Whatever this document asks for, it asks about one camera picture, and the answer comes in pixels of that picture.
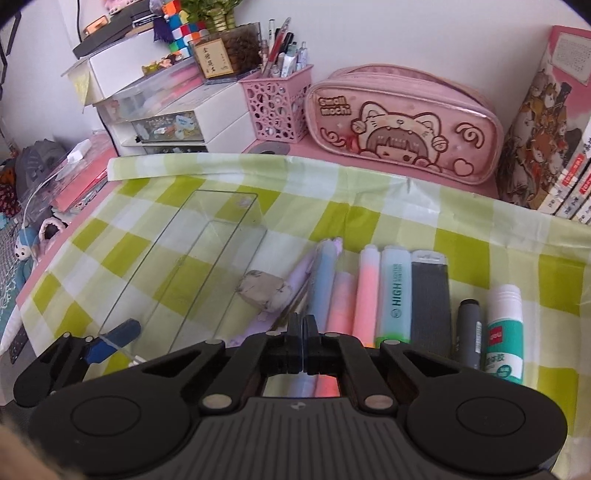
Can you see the grey kneaded eraser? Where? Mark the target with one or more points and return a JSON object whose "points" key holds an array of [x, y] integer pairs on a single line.
{"points": [[264, 291]]}

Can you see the pink orange tall highlighter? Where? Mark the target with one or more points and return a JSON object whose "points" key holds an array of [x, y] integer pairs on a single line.
{"points": [[367, 295]]}

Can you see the black marker pen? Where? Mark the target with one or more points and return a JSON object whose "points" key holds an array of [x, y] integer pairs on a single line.
{"points": [[469, 332]]}

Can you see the grey pencil lead case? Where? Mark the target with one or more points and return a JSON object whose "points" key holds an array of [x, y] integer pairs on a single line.
{"points": [[431, 303]]}

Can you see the white desktop drawer unit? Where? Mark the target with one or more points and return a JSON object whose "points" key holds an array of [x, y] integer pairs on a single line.
{"points": [[211, 118]]}

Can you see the green checked tablecloth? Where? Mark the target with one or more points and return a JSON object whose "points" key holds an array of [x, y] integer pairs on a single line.
{"points": [[487, 243]]}

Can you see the green cap highlighter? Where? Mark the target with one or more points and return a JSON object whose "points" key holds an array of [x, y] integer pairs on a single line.
{"points": [[394, 320]]}

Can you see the purple cartoon pen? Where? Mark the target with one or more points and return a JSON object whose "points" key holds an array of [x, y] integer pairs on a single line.
{"points": [[264, 321]]}

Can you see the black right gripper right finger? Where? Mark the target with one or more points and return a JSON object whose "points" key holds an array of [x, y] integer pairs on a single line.
{"points": [[321, 353]]}

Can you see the clear acrylic organizer box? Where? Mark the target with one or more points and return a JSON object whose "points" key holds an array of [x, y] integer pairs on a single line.
{"points": [[184, 284]]}

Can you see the pink folder stack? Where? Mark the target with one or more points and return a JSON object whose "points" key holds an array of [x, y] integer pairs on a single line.
{"points": [[89, 172]]}

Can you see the black flat box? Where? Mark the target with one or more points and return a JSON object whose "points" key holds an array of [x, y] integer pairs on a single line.
{"points": [[121, 18]]}

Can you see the wooden framed calligraphy sign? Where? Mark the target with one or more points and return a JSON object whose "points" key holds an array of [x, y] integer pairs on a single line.
{"points": [[212, 58]]}

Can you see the pink perforated pen holder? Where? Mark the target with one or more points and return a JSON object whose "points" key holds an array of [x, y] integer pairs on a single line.
{"points": [[276, 105]]}

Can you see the pink cat pencil case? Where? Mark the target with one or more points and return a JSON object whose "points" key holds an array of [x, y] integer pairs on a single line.
{"points": [[402, 116]]}

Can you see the boxed book set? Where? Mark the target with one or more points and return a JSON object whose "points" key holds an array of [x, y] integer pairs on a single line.
{"points": [[545, 162]]}

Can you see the pink orange short highlighter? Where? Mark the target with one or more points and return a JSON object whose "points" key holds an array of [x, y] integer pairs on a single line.
{"points": [[340, 320]]}

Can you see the colourful rubik cube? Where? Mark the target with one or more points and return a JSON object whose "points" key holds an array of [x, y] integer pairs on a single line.
{"points": [[181, 31]]}

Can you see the lucky bamboo plant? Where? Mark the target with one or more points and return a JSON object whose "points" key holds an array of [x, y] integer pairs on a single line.
{"points": [[218, 15]]}

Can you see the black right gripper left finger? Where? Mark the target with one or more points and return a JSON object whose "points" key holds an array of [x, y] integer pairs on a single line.
{"points": [[284, 350]]}

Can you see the blue pastel highlighter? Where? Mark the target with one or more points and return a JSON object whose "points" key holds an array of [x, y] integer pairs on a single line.
{"points": [[319, 298]]}

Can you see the white green glue stick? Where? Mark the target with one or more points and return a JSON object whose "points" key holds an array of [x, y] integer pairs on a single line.
{"points": [[505, 334]]}

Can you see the clear plastic storage drawer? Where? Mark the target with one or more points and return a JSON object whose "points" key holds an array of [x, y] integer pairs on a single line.
{"points": [[150, 94]]}

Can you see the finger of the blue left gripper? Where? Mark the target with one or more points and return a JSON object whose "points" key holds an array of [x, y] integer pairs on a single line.
{"points": [[107, 344]]}

